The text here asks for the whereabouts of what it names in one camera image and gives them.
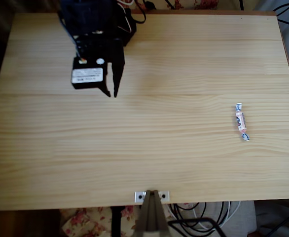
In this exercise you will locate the black table leg post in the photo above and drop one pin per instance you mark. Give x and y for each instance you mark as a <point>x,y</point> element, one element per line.
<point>116,222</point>

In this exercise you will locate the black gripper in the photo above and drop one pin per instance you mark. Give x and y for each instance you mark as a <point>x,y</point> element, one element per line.
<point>116,57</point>

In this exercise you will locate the silver metal mounting bracket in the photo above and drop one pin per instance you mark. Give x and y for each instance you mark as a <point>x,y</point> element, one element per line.
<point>137,195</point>

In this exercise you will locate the black camera box white label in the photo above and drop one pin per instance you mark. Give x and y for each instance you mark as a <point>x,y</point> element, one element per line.
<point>87,74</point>

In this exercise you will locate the thin black post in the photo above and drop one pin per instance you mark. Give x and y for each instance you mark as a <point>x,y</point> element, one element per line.
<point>241,4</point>

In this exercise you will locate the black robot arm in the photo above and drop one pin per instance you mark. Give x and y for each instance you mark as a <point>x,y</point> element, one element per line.
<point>90,17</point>

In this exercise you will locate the pink white candy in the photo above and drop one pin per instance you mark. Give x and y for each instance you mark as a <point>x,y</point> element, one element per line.
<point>240,122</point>

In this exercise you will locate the floral patterned cloth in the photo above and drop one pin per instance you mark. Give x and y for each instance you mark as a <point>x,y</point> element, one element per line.
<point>85,222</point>
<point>203,3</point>

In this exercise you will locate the metal clamp bracket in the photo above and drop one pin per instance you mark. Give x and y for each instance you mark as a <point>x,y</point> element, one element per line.
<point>152,214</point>

